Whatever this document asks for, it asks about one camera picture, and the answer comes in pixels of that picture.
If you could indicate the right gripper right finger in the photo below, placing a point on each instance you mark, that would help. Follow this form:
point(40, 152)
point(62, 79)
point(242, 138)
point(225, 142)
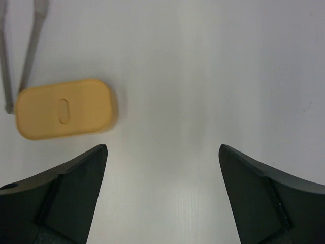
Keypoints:
point(269, 205)

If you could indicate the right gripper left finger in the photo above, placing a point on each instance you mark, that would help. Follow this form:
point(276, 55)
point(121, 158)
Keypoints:
point(57, 205)

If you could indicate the yellow lunch box lid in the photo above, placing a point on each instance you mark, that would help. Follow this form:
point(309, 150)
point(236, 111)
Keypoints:
point(66, 109)

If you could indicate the metal food tongs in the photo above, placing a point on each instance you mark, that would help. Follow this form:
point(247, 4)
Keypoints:
point(40, 13)

